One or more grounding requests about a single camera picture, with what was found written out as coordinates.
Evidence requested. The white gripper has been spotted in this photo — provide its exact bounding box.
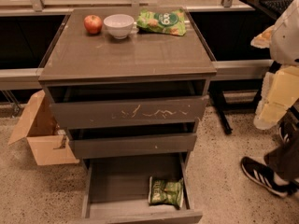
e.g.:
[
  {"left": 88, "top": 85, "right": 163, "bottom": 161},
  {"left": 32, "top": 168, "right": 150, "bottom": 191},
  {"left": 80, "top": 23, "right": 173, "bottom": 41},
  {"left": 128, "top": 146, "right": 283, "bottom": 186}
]
[{"left": 250, "top": 24, "right": 299, "bottom": 131}]

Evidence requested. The green jalapeno chip bag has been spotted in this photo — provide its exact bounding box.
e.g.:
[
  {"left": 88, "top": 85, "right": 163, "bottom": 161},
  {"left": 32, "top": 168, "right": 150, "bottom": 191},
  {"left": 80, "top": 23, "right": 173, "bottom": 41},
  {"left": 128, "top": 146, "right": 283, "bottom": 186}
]
[{"left": 148, "top": 176, "right": 184, "bottom": 209}]

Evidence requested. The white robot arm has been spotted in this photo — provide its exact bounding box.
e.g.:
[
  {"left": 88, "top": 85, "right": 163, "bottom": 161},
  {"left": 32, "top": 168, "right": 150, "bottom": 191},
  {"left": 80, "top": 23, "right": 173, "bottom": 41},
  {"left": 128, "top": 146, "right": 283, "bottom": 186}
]
[{"left": 250, "top": 0, "right": 299, "bottom": 130}]

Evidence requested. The light green snack bag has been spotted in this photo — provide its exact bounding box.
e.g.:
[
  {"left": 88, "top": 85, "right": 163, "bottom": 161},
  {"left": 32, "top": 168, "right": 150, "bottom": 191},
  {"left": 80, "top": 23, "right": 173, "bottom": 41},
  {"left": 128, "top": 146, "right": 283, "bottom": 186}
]
[{"left": 136, "top": 8, "right": 186, "bottom": 36}]

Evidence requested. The grey drawer cabinet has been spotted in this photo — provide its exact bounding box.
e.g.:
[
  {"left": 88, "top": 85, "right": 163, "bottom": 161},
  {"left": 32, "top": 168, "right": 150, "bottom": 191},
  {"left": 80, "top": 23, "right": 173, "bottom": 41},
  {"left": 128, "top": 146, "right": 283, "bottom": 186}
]
[{"left": 37, "top": 6, "right": 218, "bottom": 224}]

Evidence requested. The grey middle drawer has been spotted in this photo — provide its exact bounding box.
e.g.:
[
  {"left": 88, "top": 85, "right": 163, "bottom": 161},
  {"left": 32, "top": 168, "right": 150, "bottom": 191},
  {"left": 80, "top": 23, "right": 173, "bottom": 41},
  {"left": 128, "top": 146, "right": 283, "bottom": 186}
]
[{"left": 70, "top": 122, "right": 197, "bottom": 159}]

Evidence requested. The grey drawer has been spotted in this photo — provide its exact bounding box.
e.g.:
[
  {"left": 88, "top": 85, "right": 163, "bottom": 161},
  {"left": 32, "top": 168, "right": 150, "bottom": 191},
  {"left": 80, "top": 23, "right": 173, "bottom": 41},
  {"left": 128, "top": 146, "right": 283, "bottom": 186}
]
[
  {"left": 49, "top": 79, "right": 207, "bottom": 129},
  {"left": 80, "top": 153, "right": 202, "bottom": 224},
  {"left": 70, "top": 122, "right": 197, "bottom": 159}
]

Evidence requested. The grey top drawer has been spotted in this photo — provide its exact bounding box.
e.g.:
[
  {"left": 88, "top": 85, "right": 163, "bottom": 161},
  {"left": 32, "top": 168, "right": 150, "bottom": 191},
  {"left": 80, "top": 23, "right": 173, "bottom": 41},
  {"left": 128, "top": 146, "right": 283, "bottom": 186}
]
[{"left": 49, "top": 79, "right": 207, "bottom": 129}]

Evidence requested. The grey bottom drawer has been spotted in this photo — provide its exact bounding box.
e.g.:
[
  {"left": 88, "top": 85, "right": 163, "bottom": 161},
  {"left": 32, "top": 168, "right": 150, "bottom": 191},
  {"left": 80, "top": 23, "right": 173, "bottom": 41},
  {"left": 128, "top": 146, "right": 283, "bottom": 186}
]
[{"left": 80, "top": 153, "right": 202, "bottom": 224}]

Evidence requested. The black white sneaker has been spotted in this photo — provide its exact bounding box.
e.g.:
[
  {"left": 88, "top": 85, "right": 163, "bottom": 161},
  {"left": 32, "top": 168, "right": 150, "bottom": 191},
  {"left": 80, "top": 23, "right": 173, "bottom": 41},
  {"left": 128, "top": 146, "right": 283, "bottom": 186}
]
[{"left": 240, "top": 157, "right": 297, "bottom": 198}]

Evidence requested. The black laptop stand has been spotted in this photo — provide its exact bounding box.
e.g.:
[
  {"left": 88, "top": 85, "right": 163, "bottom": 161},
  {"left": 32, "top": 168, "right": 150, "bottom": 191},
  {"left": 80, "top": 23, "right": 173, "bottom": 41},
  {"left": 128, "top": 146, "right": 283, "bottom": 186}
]
[{"left": 208, "top": 0, "right": 299, "bottom": 135}]

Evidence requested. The white bowl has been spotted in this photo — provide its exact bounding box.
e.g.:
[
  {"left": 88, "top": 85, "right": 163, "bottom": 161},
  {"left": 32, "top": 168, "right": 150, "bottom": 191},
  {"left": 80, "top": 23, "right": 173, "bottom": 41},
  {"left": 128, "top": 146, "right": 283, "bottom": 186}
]
[{"left": 104, "top": 14, "right": 135, "bottom": 39}]

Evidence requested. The red apple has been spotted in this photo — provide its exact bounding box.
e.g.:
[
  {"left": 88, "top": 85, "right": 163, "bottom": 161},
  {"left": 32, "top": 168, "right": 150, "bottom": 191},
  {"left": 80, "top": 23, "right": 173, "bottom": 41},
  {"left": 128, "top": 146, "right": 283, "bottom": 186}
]
[{"left": 84, "top": 15, "right": 103, "bottom": 35}]

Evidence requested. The open cardboard box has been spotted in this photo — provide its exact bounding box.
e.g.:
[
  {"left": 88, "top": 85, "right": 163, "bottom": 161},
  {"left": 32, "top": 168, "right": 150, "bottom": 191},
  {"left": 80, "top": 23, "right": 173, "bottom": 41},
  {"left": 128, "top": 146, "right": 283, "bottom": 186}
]
[{"left": 8, "top": 91, "right": 79, "bottom": 165}]

